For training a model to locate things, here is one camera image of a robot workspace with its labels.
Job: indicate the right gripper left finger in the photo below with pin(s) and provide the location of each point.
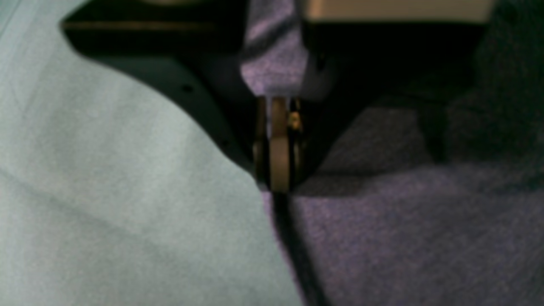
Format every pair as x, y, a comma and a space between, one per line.
188, 51

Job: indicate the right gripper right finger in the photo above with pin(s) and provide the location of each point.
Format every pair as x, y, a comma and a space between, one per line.
357, 49

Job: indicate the blue-grey heathered T-shirt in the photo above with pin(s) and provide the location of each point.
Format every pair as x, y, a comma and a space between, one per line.
433, 196

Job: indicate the teal table cloth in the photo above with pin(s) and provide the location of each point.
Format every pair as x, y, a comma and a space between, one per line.
111, 195

